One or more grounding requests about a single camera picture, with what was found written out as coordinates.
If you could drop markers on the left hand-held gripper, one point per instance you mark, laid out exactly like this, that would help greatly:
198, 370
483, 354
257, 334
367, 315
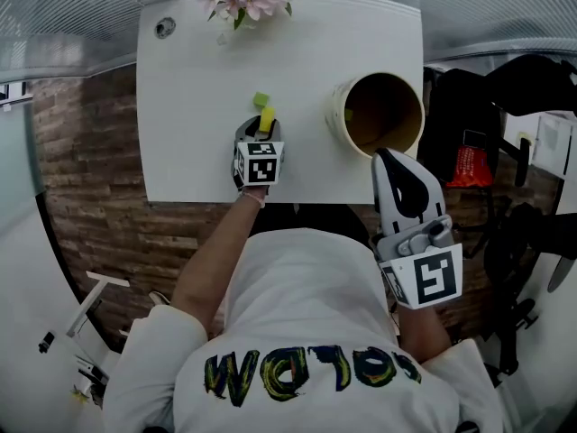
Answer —
261, 165

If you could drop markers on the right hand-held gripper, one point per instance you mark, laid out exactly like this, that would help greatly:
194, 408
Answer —
433, 278

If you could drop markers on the yellow small block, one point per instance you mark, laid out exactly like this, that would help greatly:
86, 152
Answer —
268, 120

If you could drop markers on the green small block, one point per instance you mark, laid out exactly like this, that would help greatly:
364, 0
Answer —
261, 99

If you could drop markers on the person's right forearm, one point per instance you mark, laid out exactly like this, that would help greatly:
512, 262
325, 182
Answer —
424, 332

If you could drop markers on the person's left forearm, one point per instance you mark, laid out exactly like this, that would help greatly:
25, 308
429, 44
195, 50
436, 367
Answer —
212, 269

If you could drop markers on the orange plastic bag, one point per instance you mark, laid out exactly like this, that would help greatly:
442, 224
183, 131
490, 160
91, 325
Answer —
469, 169

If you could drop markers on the person's black trousers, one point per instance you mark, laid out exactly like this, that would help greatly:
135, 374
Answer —
324, 217

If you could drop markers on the dark flat phone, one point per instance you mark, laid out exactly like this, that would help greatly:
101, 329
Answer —
473, 137

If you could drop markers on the round paper bucket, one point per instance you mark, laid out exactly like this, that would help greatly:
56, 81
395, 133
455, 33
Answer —
383, 106

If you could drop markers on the black mesh office chair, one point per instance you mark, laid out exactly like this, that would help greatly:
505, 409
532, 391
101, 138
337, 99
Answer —
527, 237

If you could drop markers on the person's white printed shirt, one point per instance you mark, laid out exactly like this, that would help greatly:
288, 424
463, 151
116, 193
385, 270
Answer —
306, 296

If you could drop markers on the black chair wheel base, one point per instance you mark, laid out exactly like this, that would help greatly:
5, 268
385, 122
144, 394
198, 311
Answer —
511, 336

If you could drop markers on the white tote bag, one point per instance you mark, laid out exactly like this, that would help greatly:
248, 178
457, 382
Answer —
158, 297

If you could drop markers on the frosted glass door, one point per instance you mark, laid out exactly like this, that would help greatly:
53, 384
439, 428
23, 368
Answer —
20, 169

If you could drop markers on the small black device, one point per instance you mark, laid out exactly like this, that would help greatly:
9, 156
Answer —
46, 342

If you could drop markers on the spare gripper device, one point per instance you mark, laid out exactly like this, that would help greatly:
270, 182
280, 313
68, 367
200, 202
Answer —
92, 384

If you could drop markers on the white desk frame leg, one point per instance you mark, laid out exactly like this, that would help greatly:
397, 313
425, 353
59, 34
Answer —
106, 282

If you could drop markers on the wall photo panel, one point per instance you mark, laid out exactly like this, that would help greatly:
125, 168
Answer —
13, 93

